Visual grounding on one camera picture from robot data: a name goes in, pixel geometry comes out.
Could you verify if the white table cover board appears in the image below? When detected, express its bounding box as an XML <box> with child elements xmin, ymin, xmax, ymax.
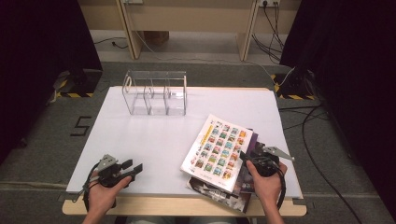
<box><xmin>65</xmin><ymin>85</ymin><xmax>304</xmax><ymax>200</ymax></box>

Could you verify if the thin white cable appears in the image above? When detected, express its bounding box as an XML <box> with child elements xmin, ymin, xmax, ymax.
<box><xmin>134</xmin><ymin>29</ymin><xmax>295</xmax><ymax>89</ymax></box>

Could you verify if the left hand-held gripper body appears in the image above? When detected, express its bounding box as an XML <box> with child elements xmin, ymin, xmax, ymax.
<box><xmin>92</xmin><ymin>153</ymin><xmax>135</xmax><ymax>189</ymax></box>

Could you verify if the person's right hand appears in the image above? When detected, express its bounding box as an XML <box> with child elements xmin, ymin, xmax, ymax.
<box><xmin>246</xmin><ymin>161</ymin><xmax>289</xmax><ymax>205</ymax></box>

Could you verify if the black curtain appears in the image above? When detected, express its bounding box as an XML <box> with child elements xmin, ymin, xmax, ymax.
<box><xmin>279</xmin><ymin>0</ymin><xmax>396</xmax><ymax>216</ymax></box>
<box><xmin>0</xmin><ymin>0</ymin><xmax>104</xmax><ymax>164</ymax></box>

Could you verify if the brown cardboard box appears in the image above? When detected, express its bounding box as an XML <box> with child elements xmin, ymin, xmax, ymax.
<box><xmin>143</xmin><ymin>30</ymin><xmax>171</xmax><ymax>48</ymax></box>

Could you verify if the black magazine with red graphic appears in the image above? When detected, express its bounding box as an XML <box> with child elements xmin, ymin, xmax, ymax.
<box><xmin>186</xmin><ymin>133</ymin><xmax>266</xmax><ymax>215</ymax></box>

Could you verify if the long black floor cable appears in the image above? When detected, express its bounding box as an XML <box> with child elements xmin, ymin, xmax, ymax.
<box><xmin>301</xmin><ymin>105</ymin><xmax>363</xmax><ymax>224</ymax></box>

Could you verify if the light wooden table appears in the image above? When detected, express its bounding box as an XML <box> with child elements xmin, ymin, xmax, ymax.
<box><xmin>61</xmin><ymin>86</ymin><xmax>308</xmax><ymax>217</ymax></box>

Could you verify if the white magazine with picture grid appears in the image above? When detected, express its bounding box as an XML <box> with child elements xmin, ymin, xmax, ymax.
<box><xmin>179</xmin><ymin>113</ymin><xmax>255</xmax><ymax>193</ymax></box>

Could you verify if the person's left hand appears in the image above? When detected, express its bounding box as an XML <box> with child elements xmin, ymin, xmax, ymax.
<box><xmin>88</xmin><ymin>175</ymin><xmax>134</xmax><ymax>217</ymax></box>

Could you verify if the grey metal table bracket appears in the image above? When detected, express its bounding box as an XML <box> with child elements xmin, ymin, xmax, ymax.
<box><xmin>291</xmin><ymin>198</ymin><xmax>315</xmax><ymax>209</ymax></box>
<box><xmin>57</xmin><ymin>191</ymin><xmax>79</xmax><ymax>203</ymax></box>

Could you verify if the hazard-striped black stand base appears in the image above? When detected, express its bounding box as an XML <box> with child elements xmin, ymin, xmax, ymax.
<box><xmin>55</xmin><ymin>68</ymin><xmax>105</xmax><ymax>99</ymax></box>
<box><xmin>270</xmin><ymin>72</ymin><xmax>316</xmax><ymax>101</ymax></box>

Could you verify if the left hand-held gripper cable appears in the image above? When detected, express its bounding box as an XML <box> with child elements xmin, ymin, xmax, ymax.
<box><xmin>81</xmin><ymin>161</ymin><xmax>104</xmax><ymax>213</ymax></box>

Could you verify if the black floor cable with plug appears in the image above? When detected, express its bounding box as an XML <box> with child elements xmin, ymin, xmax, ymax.
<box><xmin>92</xmin><ymin>36</ymin><xmax>129</xmax><ymax>50</ymax></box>

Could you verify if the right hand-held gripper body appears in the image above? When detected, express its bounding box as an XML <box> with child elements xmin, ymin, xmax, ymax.
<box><xmin>247</xmin><ymin>146</ymin><xmax>295</xmax><ymax>178</ymax></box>

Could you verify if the beige wooden desk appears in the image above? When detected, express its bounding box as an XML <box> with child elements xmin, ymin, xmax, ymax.
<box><xmin>78</xmin><ymin>0</ymin><xmax>303</xmax><ymax>62</ymax></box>

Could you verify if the bundle of black wall cables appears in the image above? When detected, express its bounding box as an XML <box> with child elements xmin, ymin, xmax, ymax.
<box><xmin>251</xmin><ymin>1</ymin><xmax>286</xmax><ymax>64</ymax></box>

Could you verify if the clear acrylic book rack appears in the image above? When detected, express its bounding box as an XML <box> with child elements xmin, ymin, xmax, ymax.
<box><xmin>121</xmin><ymin>70</ymin><xmax>189</xmax><ymax>117</ymax></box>

